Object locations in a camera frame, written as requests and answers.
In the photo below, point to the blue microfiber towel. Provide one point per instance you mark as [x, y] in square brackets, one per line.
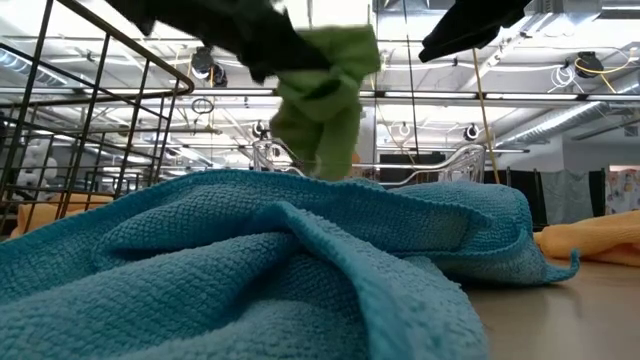
[250, 280]

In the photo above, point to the orange microfiber towel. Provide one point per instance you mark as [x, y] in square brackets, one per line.
[600, 240]
[75, 205]

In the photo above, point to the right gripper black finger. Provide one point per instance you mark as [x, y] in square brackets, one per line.
[455, 35]

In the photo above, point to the grey hanging sheet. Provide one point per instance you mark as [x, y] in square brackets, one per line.
[565, 195]

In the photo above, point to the small black ceiling reel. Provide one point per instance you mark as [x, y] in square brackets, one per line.
[258, 130]
[471, 133]

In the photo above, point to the silver ventilation duct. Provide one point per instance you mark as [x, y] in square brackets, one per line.
[565, 117]

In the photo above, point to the black room partition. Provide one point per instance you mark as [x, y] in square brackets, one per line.
[520, 195]

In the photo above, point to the long ceiling light rail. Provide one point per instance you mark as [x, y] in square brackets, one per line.
[425, 94]

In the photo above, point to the green microfiber towel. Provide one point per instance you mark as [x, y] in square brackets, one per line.
[325, 115]

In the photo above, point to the clear plastic bin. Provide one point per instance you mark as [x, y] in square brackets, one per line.
[465, 160]

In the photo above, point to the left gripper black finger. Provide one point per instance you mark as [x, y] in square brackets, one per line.
[285, 50]

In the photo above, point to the colourful patterned curtain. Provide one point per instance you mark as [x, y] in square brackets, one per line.
[622, 190]

